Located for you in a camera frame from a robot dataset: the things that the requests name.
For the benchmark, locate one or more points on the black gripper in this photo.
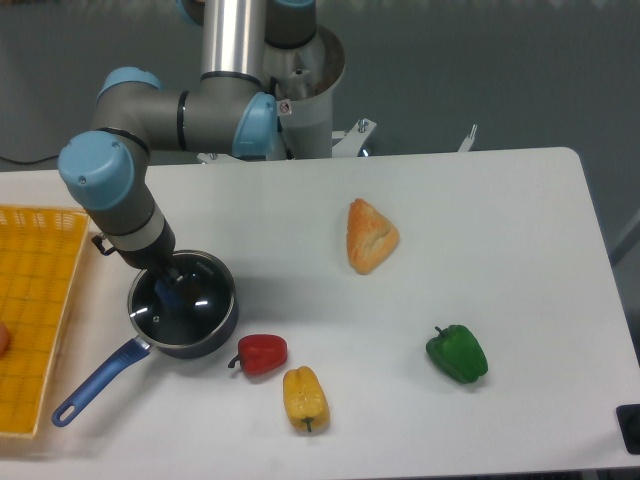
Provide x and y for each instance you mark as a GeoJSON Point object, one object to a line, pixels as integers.
{"type": "Point", "coordinates": [157, 256]}

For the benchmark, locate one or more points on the glass lid blue knob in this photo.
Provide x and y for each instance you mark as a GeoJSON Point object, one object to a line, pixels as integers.
{"type": "Point", "coordinates": [188, 317]}

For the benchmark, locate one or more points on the dark saucepan blue handle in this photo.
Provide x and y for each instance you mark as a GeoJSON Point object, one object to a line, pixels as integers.
{"type": "Point", "coordinates": [131, 352]}

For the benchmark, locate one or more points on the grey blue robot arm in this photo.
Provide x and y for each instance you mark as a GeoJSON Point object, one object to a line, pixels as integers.
{"type": "Point", "coordinates": [104, 168]}

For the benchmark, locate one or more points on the red bell pepper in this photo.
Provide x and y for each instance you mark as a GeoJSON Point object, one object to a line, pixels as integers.
{"type": "Point", "coordinates": [259, 354]}

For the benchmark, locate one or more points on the yellow woven basket tray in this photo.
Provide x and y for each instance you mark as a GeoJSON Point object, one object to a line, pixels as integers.
{"type": "Point", "coordinates": [40, 251]}

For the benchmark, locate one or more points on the yellow bell pepper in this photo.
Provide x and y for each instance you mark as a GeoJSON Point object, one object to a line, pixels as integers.
{"type": "Point", "coordinates": [305, 402]}

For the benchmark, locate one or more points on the orange triangular bread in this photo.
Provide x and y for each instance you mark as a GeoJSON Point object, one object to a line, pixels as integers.
{"type": "Point", "coordinates": [371, 238]}

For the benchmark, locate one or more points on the green bell pepper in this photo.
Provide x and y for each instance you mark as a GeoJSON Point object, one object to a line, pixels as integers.
{"type": "Point", "coordinates": [457, 353]}

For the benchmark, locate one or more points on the black device at table edge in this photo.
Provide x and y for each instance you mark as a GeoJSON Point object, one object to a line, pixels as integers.
{"type": "Point", "coordinates": [628, 417]}

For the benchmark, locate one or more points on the white metal bracket right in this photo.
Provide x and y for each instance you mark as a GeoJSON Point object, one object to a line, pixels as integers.
{"type": "Point", "coordinates": [468, 142]}

